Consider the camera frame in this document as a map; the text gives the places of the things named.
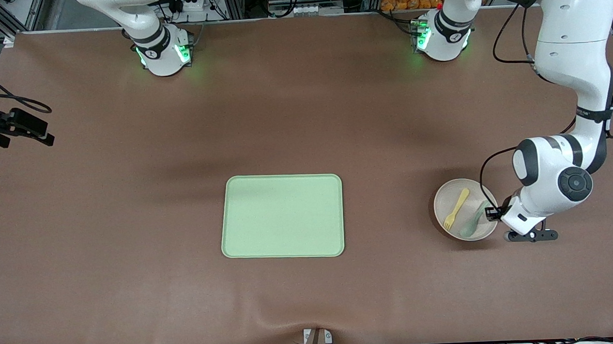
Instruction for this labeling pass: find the pale green plastic spoon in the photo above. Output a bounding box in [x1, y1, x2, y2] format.
[458, 200, 488, 238]

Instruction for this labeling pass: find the yellow plastic fork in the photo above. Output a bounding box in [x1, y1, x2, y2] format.
[441, 187, 472, 232]

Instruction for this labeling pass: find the round beige plate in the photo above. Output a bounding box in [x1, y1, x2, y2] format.
[432, 177, 500, 243]

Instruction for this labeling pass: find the brown table mat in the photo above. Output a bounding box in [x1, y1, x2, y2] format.
[0, 4, 613, 344]

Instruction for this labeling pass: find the white power strip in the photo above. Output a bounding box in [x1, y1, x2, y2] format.
[172, 0, 212, 13]

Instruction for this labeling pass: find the light green rectangular tray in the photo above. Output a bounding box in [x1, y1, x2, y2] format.
[218, 171, 346, 262]

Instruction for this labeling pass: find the white connector strip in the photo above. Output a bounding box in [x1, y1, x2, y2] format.
[293, 3, 344, 17]

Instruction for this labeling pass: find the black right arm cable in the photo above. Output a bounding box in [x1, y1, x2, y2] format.
[0, 57, 53, 116]

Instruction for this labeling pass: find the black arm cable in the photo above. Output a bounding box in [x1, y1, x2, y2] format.
[0, 57, 53, 116]
[471, 0, 583, 211]

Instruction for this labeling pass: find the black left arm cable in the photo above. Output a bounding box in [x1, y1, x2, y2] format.
[471, 0, 583, 211]

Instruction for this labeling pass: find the metal table clamp bracket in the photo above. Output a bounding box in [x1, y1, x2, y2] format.
[303, 327, 333, 344]

